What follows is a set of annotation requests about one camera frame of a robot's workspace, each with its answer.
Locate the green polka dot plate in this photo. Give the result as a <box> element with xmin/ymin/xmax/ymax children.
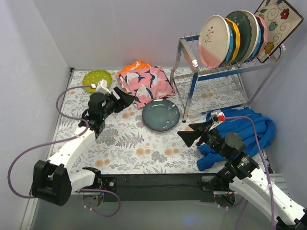
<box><xmin>82</xmin><ymin>69</ymin><xmax>113</xmax><ymax>93</ymax></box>

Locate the cream and pink plate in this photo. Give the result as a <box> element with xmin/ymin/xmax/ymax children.
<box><xmin>198</xmin><ymin>15</ymin><xmax>230</xmax><ymax>69</ymax></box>

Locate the blue polka dot plate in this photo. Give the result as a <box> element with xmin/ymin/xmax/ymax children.
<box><xmin>219</xmin><ymin>26</ymin><xmax>234</xmax><ymax>67</ymax></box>

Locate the yellow polka dot plate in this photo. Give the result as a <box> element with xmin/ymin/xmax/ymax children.
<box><xmin>225</xmin><ymin>18</ymin><xmax>241</xmax><ymax>66</ymax></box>

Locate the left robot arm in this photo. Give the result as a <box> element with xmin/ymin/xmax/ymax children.
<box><xmin>32</xmin><ymin>87</ymin><xmax>135</xmax><ymax>206</ymax></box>

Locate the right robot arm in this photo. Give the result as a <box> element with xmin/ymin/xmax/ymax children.
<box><xmin>177</xmin><ymin>118</ymin><xmax>307</xmax><ymax>230</ymax></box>

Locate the steel dish rack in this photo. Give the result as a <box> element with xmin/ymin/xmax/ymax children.
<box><xmin>170</xmin><ymin>34</ymin><xmax>286</xmax><ymax>122</ymax></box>

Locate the light blue plate in rack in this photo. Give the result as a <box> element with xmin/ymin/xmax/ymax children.
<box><xmin>249</xmin><ymin>26</ymin><xmax>262</xmax><ymax>60</ymax></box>

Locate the cream rimmed plate in rack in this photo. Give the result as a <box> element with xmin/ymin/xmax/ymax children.
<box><xmin>243</xmin><ymin>11</ymin><xmax>260</xmax><ymax>62</ymax></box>

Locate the dark teal plate in rack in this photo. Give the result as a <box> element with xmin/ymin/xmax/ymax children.
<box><xmin>227</xmin><ymin>11</ymin><xmax>251</xmax><ymax>64</ymax></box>

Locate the pink plate in rack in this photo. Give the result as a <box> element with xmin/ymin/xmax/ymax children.
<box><xmin>255</xmin><ymin>15</ymin><xmax>268</xmax><ymax>57</ymax></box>

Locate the pink bird print cloth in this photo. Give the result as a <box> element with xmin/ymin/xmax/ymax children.
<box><xmin>119</xmin><ymin>66</ymin><xmax>175</xmax><ymax>109</ymax></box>

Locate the orange cloth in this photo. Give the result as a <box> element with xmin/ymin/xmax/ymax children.
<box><xmin>117</xmin><ymin>60</ymin><xmax>151</xmax><ymax>78</ymax></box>

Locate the dark teal plate on table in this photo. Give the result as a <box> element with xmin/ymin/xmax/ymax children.
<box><xmin>142</xmin><ymin>99</ymin><xmax>180</xmax><ymax>132</ymax></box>

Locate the blue cloth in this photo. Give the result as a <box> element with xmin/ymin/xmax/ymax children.
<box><xmin>197</xmin><ymin>108</ymin><xmax>275</xmax><ymax>171</ymax></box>

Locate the square floral plate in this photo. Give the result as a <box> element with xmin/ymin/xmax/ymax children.
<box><xmin>255</xmin><ymin>0</ymin><xmax>304</xmax><ymax>63</ymax></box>

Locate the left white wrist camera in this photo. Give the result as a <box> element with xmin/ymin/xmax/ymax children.
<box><xmin>90</xmin><ymin>79</ymin><xmax>111</xmax><ymax>95</ymax></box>

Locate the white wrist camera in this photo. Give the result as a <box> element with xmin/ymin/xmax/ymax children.
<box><xmin>90</xmin><ymin>79</ymin><xmax>111</xmax><ymax>95</ymax></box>
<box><xmin>211</xmin><ymin>110</ymin><xmax>225</xmax><ymax>125</ymax></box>

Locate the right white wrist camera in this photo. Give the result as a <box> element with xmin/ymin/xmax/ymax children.
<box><xmin>211</xmin><ymin>110</ymin><xmax>225</xmax><ymax>125</ymax></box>

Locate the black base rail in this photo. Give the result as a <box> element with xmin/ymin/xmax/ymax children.
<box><xmin>81</xmin><ymin>172</ymin><xmax>240</xmax><ymax>203</ymax></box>

